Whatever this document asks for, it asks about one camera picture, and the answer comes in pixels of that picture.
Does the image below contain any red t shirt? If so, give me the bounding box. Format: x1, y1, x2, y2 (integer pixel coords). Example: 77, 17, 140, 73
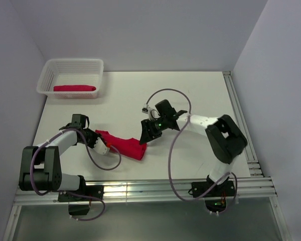
95, 130, 147, 161
53, 85, 96, 92

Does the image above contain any white plastic basket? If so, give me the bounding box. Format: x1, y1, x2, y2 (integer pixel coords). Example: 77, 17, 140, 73
37, 58, 104, 99

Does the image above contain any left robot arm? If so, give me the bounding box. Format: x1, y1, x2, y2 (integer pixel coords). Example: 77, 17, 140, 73
19, 114, 109, 200

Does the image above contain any aluminium right rail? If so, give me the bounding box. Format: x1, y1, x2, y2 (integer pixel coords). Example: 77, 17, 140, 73
222, 71, 264, 178

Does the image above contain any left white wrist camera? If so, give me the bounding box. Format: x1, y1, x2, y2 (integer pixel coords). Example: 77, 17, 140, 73
93, 138, 110, 155

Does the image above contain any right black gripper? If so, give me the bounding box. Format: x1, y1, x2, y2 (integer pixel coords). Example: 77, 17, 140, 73
139, 116, 168, 145

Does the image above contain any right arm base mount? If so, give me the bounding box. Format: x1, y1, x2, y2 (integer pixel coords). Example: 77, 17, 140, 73
188, 179, 238, 214

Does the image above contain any aluminium front rail frame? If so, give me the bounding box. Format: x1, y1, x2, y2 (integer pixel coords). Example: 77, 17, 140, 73
3, 176, 292, 240

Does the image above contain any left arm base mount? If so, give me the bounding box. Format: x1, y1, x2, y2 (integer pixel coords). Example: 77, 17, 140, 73
57, 185, 105, 221

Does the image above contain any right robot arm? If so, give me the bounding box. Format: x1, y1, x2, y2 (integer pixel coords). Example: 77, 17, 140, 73
139, 99, 248, 196

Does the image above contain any rolled red t shirt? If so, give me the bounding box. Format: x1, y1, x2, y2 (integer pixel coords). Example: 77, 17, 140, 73
53, 85, 96, 92

